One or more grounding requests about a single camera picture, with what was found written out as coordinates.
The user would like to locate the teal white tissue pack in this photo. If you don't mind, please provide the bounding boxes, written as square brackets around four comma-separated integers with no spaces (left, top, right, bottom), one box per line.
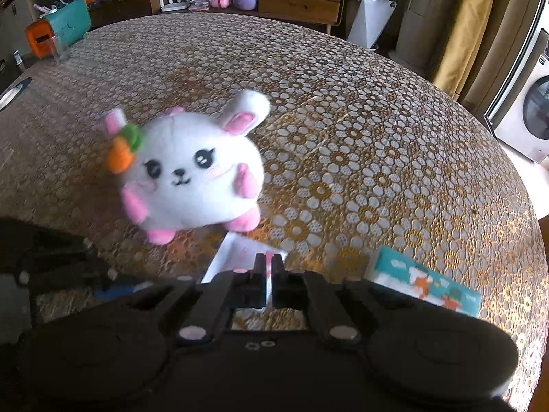
[365,247,482,317]

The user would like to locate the patterned lace tablecloth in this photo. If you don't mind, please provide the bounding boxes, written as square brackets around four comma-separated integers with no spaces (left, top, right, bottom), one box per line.
[1,12,548,410]

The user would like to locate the white washing machine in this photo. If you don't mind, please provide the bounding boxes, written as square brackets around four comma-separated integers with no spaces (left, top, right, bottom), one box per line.
[485,0,548,164]

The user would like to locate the white plant pot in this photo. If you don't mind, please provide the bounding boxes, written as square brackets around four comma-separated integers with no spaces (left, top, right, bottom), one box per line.
[347,0,396,49]

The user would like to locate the yellow curtain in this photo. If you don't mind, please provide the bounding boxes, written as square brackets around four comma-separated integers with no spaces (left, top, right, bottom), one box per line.
[432,0,494,101]

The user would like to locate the white bunny plush toy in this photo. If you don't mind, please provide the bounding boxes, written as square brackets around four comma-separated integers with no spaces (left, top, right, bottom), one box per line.
[104,89,271,245]

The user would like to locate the white pink paper tag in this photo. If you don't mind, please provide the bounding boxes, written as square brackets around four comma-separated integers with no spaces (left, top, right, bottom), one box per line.
[201,232,288,310]

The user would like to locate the white standing air conditioner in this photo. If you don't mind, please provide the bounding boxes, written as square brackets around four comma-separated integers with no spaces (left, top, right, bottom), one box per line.
[391,0,444,76]

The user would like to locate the teal orange tissue box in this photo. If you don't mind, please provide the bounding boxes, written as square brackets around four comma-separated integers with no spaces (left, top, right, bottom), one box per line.
[25,0,91,59]

